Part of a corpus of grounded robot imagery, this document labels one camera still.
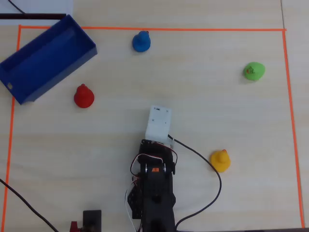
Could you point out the green rubber duck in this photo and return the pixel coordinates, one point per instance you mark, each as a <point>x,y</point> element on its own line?
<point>254,71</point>

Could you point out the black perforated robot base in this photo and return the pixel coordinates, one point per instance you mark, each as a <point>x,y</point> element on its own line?
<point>134,203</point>

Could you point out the yellow rubber duck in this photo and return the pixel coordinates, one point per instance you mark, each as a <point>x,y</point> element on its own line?
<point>220,162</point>

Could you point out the red rubber duck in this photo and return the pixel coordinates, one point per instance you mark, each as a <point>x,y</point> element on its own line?
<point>83,97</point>

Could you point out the small black box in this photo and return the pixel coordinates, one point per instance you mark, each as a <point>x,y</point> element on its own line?
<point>91,220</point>

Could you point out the blue rubber duck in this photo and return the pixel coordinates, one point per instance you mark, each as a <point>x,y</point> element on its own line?
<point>141,43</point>

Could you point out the blue plastic box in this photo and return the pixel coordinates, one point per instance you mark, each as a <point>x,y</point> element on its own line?
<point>36,67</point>

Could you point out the orange tape strip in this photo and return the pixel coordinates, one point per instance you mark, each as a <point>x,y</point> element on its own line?
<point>292,120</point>
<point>193,29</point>
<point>10,125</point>

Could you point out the black flat bar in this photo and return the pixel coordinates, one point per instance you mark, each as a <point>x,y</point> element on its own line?
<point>36,16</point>

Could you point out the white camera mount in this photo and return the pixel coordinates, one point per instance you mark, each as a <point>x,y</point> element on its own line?
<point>158,123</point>

